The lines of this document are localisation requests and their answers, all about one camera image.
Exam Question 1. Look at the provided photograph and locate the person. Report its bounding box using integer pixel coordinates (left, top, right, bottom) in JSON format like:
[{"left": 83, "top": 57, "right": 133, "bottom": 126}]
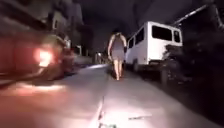
[{"left": 106, "top": 30, "right": 128, "bottom": 82}]

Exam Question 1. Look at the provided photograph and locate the white van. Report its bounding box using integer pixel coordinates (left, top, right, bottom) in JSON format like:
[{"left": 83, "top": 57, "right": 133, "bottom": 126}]
[{"left": 124, "top": 21, "right": 184, "bottom": 74}]

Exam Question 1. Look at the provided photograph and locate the grey concrete road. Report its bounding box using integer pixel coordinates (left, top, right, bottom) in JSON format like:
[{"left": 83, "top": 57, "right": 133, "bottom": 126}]
[{"left": 0, "top": 63, "right": 224, "bottom": 128}]

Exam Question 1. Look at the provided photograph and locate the vehicle with red light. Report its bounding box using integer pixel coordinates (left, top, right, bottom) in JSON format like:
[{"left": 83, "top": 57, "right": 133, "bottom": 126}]
[{"left": 33, "top": 34, "right": 77, "bottom": 81}]

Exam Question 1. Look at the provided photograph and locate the pole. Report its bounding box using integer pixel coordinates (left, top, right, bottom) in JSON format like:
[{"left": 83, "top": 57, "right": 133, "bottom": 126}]
[{"left": 172, "top": 3, "right": 209, "bottom": 27}]

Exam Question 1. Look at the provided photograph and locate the building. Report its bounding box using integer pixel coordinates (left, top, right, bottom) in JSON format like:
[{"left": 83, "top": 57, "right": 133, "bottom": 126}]
[{"left": 0, "top": 0, "right": 85, "bottom": 77}]

